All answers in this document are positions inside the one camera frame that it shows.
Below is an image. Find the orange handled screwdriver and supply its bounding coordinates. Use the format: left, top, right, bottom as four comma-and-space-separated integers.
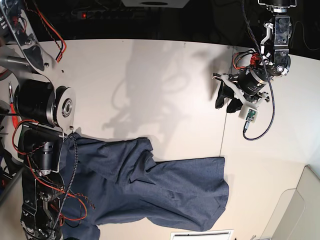
8, 82, 19, 129

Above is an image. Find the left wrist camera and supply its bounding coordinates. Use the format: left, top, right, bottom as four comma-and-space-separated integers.
238, 105, 259, 123

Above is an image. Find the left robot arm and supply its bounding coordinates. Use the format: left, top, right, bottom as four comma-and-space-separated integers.
212, 0, 297, 113

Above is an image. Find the braided camera cable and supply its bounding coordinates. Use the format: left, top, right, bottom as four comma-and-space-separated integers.
53, 132, 79, 230
241, 0, 276, 141

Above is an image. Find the blue t-shirt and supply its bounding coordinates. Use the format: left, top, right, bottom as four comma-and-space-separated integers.
59, 135, 229, 240

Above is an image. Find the black power strip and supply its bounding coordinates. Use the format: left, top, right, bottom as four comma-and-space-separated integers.
71, 9, 147, 20

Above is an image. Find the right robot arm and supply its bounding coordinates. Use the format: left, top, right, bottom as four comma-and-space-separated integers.
0, 0, 89, 240

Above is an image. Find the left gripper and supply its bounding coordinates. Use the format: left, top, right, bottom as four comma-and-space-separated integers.
212, 68, 270, 113

